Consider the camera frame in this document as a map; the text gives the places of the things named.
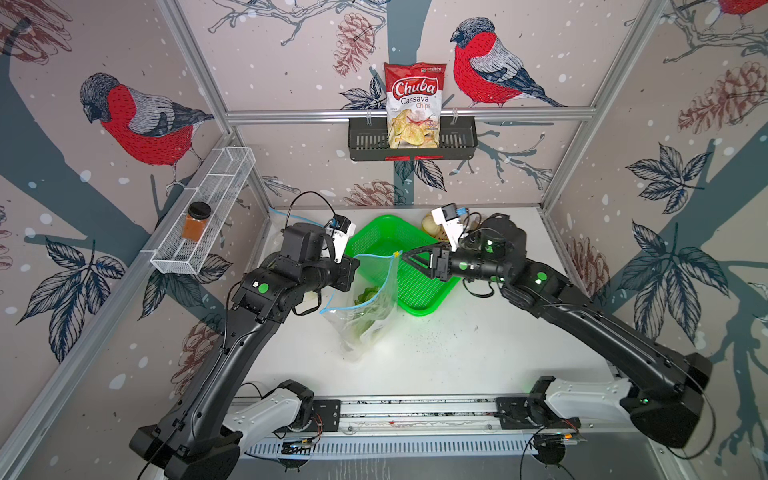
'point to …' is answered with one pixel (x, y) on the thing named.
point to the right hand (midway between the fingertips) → (406, 256)
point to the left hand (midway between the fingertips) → (362, 256)
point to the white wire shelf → (218, 182)
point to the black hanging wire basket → (369, 141)
